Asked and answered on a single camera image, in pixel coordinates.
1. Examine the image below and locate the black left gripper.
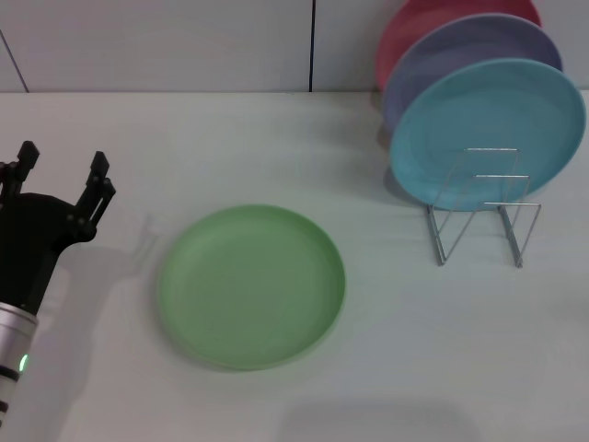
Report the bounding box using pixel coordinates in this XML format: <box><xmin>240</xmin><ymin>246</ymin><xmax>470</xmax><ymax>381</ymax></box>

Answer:
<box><xmin>0</xmin><ymin>140</ymin><xmax>117</xmax><ymax>319</ymax></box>

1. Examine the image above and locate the green plastic plate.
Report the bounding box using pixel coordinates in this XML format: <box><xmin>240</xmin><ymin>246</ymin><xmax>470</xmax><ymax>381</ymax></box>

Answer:
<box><xmin>156</xmin><ymin>204</ymin><xmax>346</xmax><ymax>373</ymax></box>

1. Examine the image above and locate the red plastic plate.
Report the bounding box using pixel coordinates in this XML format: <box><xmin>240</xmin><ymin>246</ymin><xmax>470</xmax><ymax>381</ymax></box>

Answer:
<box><xmin>375</xmin><ymin>0</ymin><xmax>543</xmax><ymax>93</ymax></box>

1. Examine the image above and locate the purple plastic plate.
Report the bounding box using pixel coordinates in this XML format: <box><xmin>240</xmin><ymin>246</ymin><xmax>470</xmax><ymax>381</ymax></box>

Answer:
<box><xmin>382</xmin><ymin>13</ymin><xmax>563</xmax><ymax>134</ymax></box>

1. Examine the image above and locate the teal plastic plate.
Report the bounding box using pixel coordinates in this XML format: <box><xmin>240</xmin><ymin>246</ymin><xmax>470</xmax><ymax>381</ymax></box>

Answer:
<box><xmin>389</xmin><ymin>58</ymin><xmax>588</xmax><ymax>212</ymax></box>

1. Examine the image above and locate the metal wire plate rack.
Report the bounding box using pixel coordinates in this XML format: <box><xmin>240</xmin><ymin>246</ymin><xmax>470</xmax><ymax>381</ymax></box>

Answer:
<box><xmin>425</xmin><ymin>147</ymin><xmax>542</xmax><ymax>269</ymax></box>

